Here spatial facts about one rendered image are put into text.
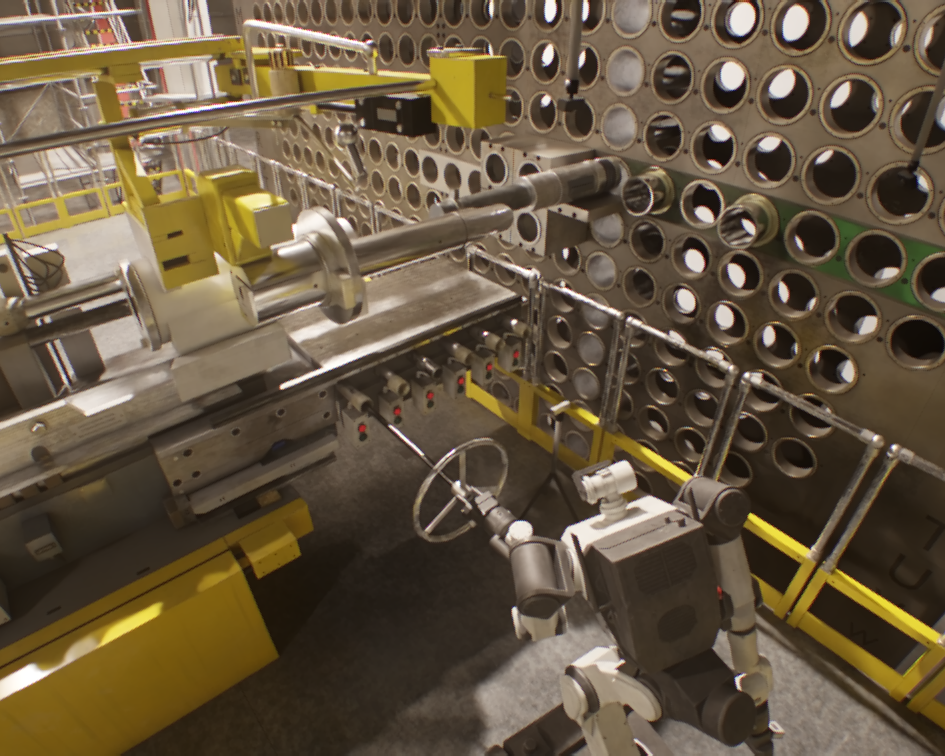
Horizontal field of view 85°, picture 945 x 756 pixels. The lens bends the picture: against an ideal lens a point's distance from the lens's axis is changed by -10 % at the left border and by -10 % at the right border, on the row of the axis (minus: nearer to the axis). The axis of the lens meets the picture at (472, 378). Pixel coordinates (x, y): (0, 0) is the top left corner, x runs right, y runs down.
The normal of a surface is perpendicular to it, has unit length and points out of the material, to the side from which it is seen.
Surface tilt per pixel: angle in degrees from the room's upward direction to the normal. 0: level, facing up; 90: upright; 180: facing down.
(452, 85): 90
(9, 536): 90
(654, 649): 71
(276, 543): 0
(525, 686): 0
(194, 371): 90
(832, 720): 0
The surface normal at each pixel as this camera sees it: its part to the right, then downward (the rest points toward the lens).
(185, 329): 0.60, 0.10
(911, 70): -0.77, 0.37
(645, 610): 0.21, 0.25
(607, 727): 0.39, -0.18
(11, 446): 0.64, 0.43
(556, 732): 0.00, -0.82
